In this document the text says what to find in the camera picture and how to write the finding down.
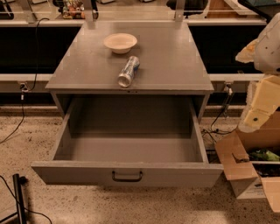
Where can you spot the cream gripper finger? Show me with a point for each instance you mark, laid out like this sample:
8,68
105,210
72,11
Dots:
246,55

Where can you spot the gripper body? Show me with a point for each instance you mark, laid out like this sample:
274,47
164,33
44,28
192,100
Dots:
269,49

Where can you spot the grey top drawer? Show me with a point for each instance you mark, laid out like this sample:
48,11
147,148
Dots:
158,135

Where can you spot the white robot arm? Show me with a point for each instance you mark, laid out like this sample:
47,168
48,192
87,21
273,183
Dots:
267,51

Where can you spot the grey drawer cabinet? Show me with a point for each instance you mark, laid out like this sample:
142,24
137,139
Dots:
169,62

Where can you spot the green bag in box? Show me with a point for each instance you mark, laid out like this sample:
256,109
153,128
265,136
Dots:
263,155

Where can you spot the brown cardboard box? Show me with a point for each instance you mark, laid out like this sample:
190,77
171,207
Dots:
232,151

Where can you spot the silver blue drink can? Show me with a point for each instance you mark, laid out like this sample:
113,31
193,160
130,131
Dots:
126,76

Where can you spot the white paper bowl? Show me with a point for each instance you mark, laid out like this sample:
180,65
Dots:
120,43

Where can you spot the colourful items on shelf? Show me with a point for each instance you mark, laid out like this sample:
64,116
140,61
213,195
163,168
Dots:
73,9

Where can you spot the black stand pole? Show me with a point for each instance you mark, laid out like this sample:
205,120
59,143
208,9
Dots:
17,211

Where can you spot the black top drawer handle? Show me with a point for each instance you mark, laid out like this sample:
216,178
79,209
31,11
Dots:
127,178

